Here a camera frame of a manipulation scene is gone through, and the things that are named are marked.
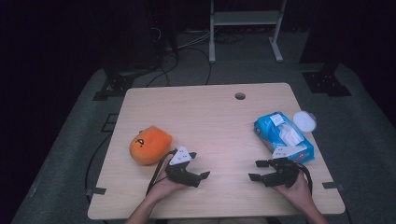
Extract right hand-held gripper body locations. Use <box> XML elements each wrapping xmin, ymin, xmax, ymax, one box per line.
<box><xmin>263</xmin><ymin>145</ymin><xmax>308</xmax><ymax>189</ymax></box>

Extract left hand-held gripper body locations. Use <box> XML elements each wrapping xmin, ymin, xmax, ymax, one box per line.
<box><xmin>163</xmin><ymin>145</ymin><xmax>202</xmax><ymax>189</ymax></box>

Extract blue wet wipes pack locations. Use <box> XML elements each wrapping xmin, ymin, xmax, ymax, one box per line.
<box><xmin>253</xmin><ymin>111</ymin><xmax>316</xmax><ymax>164</ymax></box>

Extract white wet wipe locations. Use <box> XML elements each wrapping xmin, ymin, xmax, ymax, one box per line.
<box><xmin>278</xmin><ymin>123</ymin><xmax>303</xmax><ymax>147</ymax></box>

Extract orange plush toy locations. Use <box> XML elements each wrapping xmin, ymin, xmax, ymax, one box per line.
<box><xmin>129</xmin><ymin>125</ymin><xmax>173</xmax><ymax>166</ymax></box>

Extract person's left hand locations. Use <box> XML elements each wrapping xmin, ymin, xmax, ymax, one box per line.
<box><xmin>145</xmin><ymin>169</ymin><xmax>189</xmax><ymax>205</ymax></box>

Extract person's right hand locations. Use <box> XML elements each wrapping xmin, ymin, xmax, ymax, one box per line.
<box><xmin>273</xmin><ymin>171</ymin><xmax>315</xmax><ymax>213</ymax></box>

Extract grey tape strip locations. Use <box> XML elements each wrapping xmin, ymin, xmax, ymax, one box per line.
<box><xmin>85</xmin><ymin>186</ymin><xmax>107</xmax><ymax>197</ymax></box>
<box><xmin>321</xmin><ymin>181</ymin><xmax>346</xmax><ymax>191</ymax></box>

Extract white round lid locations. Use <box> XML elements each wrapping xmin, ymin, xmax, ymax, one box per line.
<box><xmin>291</xmin><ymin>110</ymin><xmax>318</xmax><ymax>133</ymax></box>

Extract black stand base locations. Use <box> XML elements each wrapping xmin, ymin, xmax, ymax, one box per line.
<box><xmin>301</xmin><ymin>63</ymin><xmax>353</xmax><ymax>98</ymax></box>
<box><xmin>92</xmin><ymin>65</ymin><xmax>157</xmax><ymax>102</ymax></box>

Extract white metal stand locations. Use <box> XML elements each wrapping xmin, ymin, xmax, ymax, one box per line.
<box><xmin>208</xmin><ymin>0</ymin><xmax>288</xmax><ymax>64</ymax></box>

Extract right hand-held gripper cable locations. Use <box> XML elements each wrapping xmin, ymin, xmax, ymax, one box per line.
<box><xmin>296</xmin><ymin>162</ymin><xmax>314</xmax><ymax>196</ymax></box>

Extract thin black floor cable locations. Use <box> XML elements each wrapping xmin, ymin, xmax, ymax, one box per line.
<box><xmin>84</xmin><ymin>133</ymin><xmax>114</xmax><ymax>204</ymax></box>

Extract white floor cables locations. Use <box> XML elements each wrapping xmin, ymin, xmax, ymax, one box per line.
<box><xmin>177</xmin><ymin>28</ymin><xmax>217</xmax><ymax>50</ymax></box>

